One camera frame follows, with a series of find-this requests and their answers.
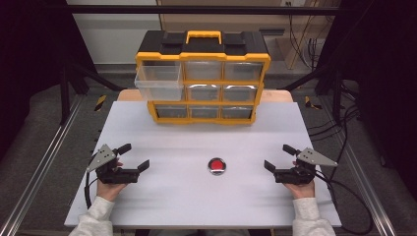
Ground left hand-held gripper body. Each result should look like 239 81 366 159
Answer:
86 143 142 185

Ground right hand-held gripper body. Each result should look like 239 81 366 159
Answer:
272 147 339 186

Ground person's left hand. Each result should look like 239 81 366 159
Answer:
95 158 129 203

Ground person's right hand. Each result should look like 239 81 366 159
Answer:
282 160 317 201

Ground yellow black hazard tape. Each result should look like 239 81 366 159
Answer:
93 94 108 113
304 95 324 111

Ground round red tin, silver rim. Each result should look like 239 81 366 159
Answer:
207 156 227 176

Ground clear plastic organizer drawer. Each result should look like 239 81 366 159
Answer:
134 61 185 102

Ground set of clear drawers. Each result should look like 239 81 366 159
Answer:
154 60 265 120

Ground black curtain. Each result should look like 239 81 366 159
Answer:
0 0 98 162
322 0 417 200

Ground yellow and black organizer cabinet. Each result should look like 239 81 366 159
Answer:
134 29 272 126

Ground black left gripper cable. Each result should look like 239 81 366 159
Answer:
84 170 99 209

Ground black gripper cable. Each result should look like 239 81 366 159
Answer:
84 170 99 209
314 170 375 236

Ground bundle of black floor cables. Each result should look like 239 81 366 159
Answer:
307 77 362 143

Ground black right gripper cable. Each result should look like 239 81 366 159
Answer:
314 170 375 236

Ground aluminium floor rail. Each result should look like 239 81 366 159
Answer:
318 96 398 236
0 93 87 236

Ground black metal frame stand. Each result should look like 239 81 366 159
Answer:
280 60 346 127
59 60 126 126

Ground hanging wall cables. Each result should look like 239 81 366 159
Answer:
286 1 330 71

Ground yellow cabinet carry handle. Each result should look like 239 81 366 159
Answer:
185 29 223 45

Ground black horizontal frame bar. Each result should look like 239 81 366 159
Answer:
65 4 342 16

